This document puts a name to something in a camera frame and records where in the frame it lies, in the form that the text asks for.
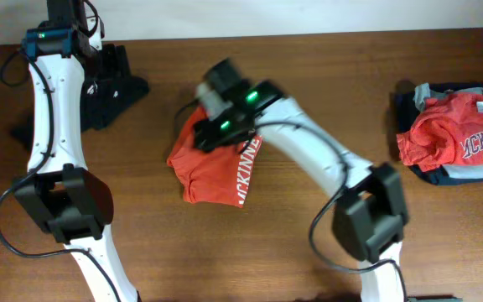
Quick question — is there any left black camera cable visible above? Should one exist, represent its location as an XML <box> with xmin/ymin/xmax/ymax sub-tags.
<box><xmin>0</xmin><ymin>0</ymin><xmax>123</xmax><ymax>302</ymax></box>

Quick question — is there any black knit garment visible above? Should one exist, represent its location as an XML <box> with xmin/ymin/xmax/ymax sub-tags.
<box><xmin>80</xmin><ymin>75</ymin><xmax>149</xmax><ymax>132</ymax></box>

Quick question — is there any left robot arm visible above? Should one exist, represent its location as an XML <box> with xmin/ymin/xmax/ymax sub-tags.
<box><xmin>9</xmin><ymin>1</ymin><xmax>148</xmax><ymax>301</ymax></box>

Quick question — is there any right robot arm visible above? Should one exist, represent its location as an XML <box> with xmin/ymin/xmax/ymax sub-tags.
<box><xmin>194</xmin><ymin>59</ymin><xmax>409</xmax><ymax>301</ymax></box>

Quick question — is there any red McKinney printed t-shirt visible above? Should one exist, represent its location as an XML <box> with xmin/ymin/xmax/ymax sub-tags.
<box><xmin>166</xmin><ymin>107</ymin><xmax>263</xmax><ymax>208</ymax></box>

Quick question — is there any plain orange t-shirt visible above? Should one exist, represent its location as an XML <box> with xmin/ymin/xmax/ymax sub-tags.
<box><xmin>397</xmin><ymin>93</ymin><xmax>483</xmax><ymax>172</ymax></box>

